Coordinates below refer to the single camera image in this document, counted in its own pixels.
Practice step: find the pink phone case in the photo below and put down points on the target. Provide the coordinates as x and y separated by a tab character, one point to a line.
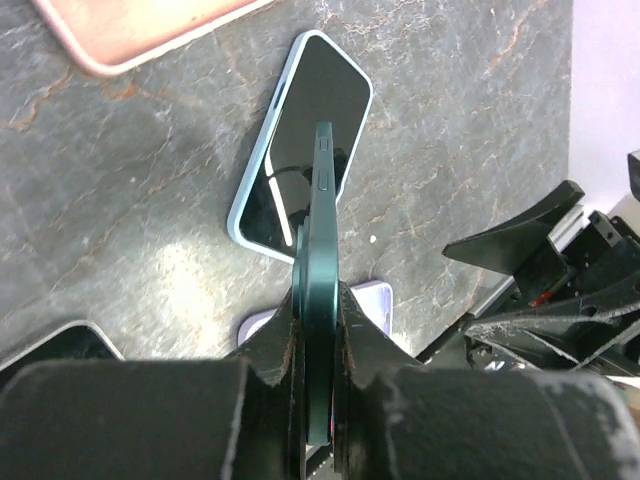
110	37

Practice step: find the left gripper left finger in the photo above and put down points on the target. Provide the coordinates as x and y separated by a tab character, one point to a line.
240	417

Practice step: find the white phone black screen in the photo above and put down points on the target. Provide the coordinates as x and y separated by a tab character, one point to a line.
77	339

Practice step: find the light blue phone case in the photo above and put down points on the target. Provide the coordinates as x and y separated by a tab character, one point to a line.
260	160

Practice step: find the purple phone case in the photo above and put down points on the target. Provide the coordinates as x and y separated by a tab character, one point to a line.
375	299

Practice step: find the dark green phone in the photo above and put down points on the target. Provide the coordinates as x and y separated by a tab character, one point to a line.
315	288

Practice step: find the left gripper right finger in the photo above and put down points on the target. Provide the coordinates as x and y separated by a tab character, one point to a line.
398	419

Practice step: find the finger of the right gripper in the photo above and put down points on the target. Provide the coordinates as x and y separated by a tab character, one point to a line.
505	248
563	336

